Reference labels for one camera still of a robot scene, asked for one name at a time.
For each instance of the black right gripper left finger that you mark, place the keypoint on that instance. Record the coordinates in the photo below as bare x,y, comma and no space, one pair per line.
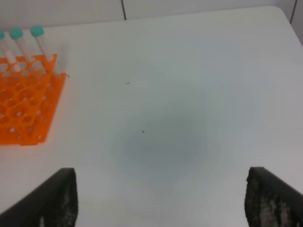
52,204

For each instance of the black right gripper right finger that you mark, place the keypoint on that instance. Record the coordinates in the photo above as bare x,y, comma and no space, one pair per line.
270,202

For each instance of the orange test tube rack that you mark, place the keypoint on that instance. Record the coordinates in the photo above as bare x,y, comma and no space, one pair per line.
28,101

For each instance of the row tube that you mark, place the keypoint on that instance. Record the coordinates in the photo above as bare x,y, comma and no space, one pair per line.
18,36
8,53
38,33

